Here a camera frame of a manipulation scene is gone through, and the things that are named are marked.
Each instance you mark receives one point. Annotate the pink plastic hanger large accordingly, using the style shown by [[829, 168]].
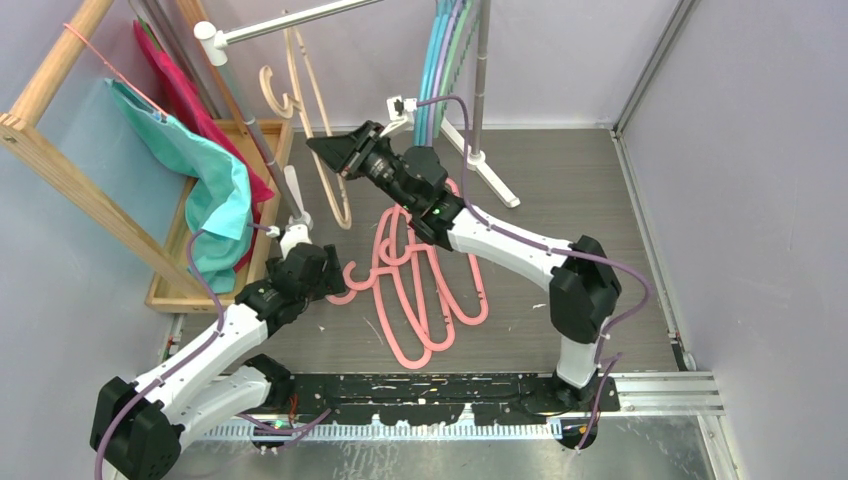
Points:
[[398, 291]]

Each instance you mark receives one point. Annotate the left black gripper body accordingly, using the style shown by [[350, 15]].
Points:
[[315, 290]]

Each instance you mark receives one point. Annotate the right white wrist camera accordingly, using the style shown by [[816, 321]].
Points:
[[401, 113]]

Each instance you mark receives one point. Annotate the wooden frame rack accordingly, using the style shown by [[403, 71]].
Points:
[[20, 135]]

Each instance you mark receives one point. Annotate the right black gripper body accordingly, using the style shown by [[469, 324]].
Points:
[[380, 167]]

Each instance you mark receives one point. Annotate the teal cloth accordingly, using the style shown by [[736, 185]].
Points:
[[220, 203]]

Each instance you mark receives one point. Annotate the white metal clothes rack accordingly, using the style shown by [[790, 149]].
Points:
[[214, 42]]

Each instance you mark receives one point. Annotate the light blue wire hanger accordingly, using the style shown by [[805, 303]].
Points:
[[442, 15]]

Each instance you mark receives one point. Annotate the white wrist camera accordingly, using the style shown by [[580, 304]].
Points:
[[401, 113], [289, 237]]

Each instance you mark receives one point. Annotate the magenta cloth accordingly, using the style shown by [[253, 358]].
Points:
[[182, 96]]

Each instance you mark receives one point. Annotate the green wire hanger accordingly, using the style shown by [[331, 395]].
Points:
[[464, 31]]

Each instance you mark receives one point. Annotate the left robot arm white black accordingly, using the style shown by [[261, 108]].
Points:
[[141, 427]]

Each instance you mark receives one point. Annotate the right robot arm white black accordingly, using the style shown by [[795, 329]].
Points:
[[581, 286]]

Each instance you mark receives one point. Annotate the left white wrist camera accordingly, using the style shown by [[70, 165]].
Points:
[[289, 237]]

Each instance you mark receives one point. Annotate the aluminium rail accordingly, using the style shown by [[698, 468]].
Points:
[[668, 394]]

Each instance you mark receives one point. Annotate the purple wire hanger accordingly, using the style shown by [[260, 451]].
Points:
[[456, 7]]

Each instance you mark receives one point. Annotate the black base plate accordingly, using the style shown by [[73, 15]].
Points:
[[437, 399]]

